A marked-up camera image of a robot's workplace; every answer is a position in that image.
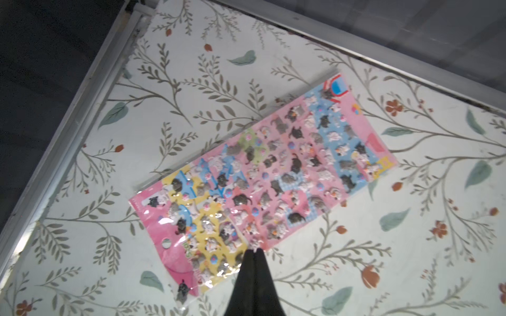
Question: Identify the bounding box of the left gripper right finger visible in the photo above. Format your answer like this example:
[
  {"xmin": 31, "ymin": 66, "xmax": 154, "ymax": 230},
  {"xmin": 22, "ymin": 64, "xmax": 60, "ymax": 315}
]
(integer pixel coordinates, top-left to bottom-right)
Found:
[{"xmin": 254, "ymin": 248, "xmax": 285, "ymax": 316}]

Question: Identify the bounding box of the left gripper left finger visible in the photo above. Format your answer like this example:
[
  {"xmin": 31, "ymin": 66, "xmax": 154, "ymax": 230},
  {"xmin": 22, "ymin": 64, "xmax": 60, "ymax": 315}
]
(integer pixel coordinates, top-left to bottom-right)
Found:
[{"xmin": 225, "ymin": 250, "xmax": 255, "ymax": 316}]

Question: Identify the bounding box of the pink cat sticker sheet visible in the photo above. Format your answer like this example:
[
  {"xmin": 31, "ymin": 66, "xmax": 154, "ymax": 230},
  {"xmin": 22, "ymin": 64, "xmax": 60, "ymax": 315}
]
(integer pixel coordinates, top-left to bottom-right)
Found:
[{"xmin": 130, "ymin": 75, "xmax": 397, "ymax": 307}]

